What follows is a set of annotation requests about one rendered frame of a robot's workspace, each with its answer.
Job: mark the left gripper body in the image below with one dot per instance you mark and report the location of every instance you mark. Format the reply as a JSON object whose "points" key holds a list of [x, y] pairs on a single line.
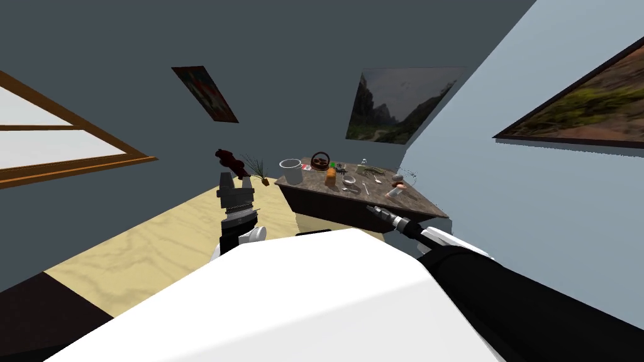
{"points": [[235, 197]]}

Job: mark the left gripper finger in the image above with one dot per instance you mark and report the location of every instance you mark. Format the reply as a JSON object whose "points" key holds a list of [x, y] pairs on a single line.
{"points": [[226, 180], [247, 182]]}

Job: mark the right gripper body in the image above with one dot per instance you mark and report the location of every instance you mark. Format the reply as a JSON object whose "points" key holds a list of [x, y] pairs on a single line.
{"points": [[384, 216]]}

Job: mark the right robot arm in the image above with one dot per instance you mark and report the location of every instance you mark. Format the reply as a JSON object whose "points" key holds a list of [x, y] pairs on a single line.
{"points": [[528, 301]]}

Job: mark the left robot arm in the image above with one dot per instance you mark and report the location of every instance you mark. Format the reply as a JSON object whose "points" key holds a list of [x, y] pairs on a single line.
{"points": [[236, 221]]}

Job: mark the green potted plant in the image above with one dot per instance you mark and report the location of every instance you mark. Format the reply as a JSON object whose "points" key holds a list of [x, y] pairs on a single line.
{"points": [[257, 170]]}

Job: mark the dark red object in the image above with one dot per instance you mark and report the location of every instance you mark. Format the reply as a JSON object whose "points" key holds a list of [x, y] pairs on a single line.
{"points": [[231, 160]]}

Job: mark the silver fork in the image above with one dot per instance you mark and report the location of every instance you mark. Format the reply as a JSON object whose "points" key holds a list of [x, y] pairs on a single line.
{"points": [[366, 188]]}

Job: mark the silver spoon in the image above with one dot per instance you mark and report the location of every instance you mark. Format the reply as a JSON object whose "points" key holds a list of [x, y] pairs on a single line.
{"points": [[377, 179], [350, 189]]}

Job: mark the white mug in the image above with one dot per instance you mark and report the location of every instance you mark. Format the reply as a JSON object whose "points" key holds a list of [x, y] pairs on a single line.
{"points": [[292, 172]]}

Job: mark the clear glass bowl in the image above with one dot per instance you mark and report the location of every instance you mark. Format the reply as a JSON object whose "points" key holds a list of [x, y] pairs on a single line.
{"points": [[408, 177]]}

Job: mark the green flat plate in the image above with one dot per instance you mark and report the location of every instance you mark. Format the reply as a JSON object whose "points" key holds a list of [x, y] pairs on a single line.
{"points": [[371, 171]]}

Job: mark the small white bowl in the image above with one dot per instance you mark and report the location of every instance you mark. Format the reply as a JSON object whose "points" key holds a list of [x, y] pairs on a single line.
{"points": [[349, 180]]}

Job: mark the dark table with marble top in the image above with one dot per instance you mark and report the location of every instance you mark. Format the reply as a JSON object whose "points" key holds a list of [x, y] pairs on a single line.
{"points": [[332, 203]]}

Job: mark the orange bread loaf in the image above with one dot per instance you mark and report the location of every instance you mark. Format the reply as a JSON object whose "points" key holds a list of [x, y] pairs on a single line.
{"points": [[330, 176]]}

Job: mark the dark brown basket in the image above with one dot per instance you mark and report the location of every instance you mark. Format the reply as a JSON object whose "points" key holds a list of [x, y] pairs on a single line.
{"points": [[320, 162]]}

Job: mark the small red framed picture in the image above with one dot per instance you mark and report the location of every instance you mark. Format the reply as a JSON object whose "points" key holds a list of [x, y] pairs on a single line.
{"points": [[206, 95]]}

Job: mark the mountain landscape picture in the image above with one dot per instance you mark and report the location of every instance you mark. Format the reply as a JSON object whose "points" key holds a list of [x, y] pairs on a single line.
{"points": [[397, 108]]}

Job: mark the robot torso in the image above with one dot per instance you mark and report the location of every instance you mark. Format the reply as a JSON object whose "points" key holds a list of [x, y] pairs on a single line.
{"points": [[302, 301]]}

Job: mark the brown framed window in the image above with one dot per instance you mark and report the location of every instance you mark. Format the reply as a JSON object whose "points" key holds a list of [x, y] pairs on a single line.
{"points": [[50, 136]]}

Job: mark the large dark-framed landscape picture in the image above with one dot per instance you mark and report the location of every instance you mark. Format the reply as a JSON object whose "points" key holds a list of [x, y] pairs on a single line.
{"points": [[593, 108]]}

